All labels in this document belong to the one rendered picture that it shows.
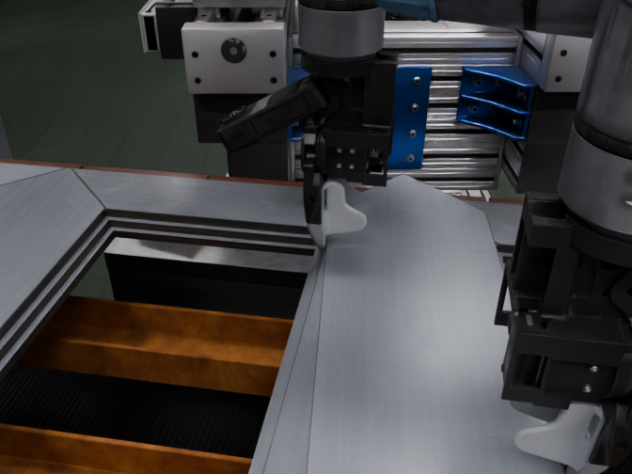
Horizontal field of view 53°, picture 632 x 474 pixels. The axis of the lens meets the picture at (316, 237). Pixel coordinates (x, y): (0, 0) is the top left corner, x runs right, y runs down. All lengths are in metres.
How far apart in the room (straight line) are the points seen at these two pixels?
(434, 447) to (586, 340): 0.16
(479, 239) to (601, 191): 0.39
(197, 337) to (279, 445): 0.35
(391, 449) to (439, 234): 0.29
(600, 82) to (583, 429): 0.22
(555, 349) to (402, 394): 0.18
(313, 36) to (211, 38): 0.35
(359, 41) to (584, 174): 0.27
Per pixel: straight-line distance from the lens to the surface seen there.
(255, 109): 0.62
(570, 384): 0.40
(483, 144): 1.12
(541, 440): 0.45
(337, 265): 0.65
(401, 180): 0.81
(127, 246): 1.01
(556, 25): 0.42
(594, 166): 0.33
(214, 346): 0.81
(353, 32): 0.55
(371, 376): 0.53
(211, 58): 0.90
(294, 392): 0.52
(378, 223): 0.72
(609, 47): 0.32
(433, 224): 0.73
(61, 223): 0.77
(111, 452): 0.68
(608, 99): 0.32
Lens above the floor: 1.22
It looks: 33 degrees down
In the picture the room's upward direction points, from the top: straight up
